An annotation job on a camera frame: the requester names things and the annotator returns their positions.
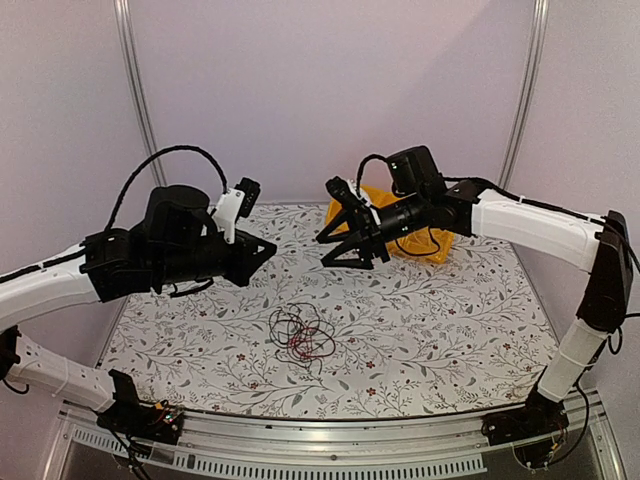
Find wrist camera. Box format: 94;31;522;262
212;177;261;244
325;176;376;223

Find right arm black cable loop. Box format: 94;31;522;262
353;153;394;184

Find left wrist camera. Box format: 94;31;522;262
212;177;261;244

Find black and red cables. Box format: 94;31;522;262
268;300;337;376

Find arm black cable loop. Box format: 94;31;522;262
107;144;229;234
353;153;394;184

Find right aluminium frame post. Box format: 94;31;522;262
498;0;549;188

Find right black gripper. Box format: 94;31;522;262
318;190;429;269

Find left aluminium frame post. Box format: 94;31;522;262
113;0;157;155

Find floral table mat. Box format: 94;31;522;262
102;205;556;419

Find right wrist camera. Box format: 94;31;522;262
325;176;376;223

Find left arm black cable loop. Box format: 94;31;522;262
107;144;229;234

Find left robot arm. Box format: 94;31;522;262
1;178;277;434

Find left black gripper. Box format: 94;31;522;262
154;230;277;287

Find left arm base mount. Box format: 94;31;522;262
96;369;185;445

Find aluminium front rail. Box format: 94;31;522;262
42;387;626;480

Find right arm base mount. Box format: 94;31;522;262
481;389;569;469

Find yellow three-compartment bin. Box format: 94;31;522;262
324;184;456;265

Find aluminium frame post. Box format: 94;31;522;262
498;0;549;188
113;0;157;155

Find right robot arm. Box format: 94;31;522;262
316;145;639;436

